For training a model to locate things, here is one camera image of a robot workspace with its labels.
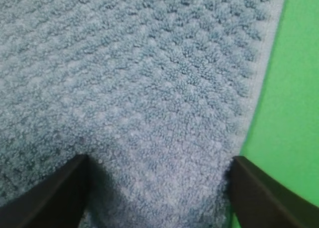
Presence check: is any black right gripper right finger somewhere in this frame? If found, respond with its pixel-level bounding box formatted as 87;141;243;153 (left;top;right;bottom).
229;156;319;228

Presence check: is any blue waffle-weave towel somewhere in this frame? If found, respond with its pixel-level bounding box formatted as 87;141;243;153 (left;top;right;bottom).
0;0;284;228

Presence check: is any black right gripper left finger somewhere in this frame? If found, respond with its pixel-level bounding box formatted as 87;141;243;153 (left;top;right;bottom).
0;154;88;228

